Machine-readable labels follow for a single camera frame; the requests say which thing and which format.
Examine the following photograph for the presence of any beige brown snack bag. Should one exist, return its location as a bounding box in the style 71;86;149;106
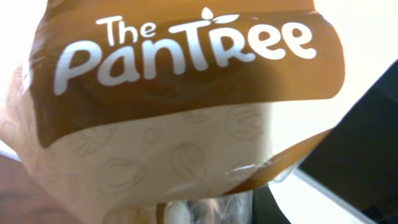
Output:
1;1;345;223

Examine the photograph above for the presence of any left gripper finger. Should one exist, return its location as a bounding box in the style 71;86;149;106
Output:
297;63;397;224

